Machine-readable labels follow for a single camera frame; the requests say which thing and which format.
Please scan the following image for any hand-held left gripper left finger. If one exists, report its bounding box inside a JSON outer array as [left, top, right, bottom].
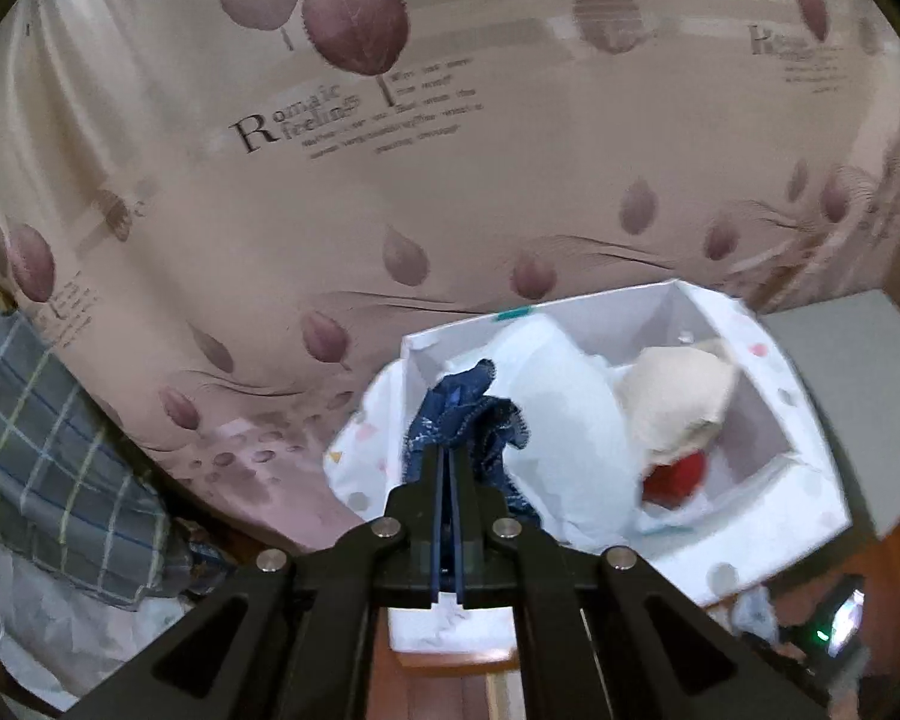
[[60, 450, 445, 720]]

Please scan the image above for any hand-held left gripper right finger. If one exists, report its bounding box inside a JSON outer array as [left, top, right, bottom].
[[450, 457, 826, 720]]

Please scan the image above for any dark blue patterned underwear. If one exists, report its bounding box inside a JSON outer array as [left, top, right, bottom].
[[401, 360, 545, 530]]

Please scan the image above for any red underwear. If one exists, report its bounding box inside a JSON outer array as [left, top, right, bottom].
[[640, 450, 710, 511]]

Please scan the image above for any white shoe box teal print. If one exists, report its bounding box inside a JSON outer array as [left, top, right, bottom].
[[401, 279, 803, 541]]

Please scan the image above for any beige underwear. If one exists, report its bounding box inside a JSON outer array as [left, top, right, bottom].
[[615, 337, 740, 466]]

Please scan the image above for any wooden nightstand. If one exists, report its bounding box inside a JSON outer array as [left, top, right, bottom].
[[367, 649, 526, 720]]

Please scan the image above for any white dotted table cover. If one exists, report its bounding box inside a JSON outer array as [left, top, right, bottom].
[[322, 281, 854, 653]]

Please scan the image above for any white smooth cloth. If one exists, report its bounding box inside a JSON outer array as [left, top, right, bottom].
[[435, 313, 646, 552]]

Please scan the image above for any grey cabinet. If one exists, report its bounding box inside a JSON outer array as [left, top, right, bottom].
[[761, 289, 900, 541]]

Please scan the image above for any beige leaf printed curtain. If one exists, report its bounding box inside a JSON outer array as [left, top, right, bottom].
[[0, 0, 900, 556]]

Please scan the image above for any grey plaid cloth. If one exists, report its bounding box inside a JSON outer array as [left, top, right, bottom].
[[0, 307, 196, 608]]

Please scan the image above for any white patterned cloth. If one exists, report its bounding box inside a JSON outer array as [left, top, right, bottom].
[[0, 532, 218, 713]]

